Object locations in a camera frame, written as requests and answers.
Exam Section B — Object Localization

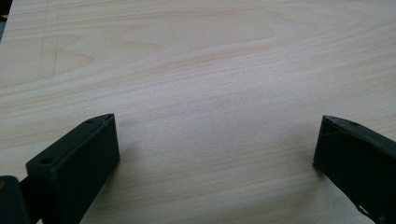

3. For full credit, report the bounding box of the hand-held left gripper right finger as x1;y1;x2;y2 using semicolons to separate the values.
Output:
313;115;396;224

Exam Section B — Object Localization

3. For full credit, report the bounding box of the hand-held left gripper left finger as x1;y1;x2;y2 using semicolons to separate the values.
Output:
25;113;121;224

